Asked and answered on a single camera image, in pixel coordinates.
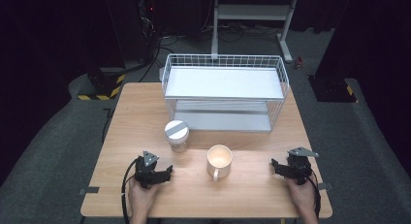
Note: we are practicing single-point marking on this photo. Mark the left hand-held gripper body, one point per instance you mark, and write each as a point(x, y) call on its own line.
point(146, 172)

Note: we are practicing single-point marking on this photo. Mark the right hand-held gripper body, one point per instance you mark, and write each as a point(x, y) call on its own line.
point(300, 167)

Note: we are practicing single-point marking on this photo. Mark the cream mug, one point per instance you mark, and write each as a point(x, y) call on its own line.
point(219, 169)

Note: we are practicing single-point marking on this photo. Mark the person's left hand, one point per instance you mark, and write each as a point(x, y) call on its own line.
point(142, 198)

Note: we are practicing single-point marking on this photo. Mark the person's right hand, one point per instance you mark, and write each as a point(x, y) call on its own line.
point(302, 195)

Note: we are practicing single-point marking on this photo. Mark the grey tape piece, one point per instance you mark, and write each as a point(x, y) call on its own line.
point(324, 186)
point(89, 190)

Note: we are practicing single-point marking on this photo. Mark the black yellow striped base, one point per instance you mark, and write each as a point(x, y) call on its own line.
point(103, 85)
point(332, 89)

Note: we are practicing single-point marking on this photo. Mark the small red object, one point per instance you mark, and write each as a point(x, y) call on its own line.
point(299, 63)

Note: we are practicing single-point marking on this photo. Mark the black equipment tower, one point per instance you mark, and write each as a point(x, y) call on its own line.
point(129, 30)

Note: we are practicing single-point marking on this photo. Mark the white metal stand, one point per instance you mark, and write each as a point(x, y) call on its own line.
point(252, 12)

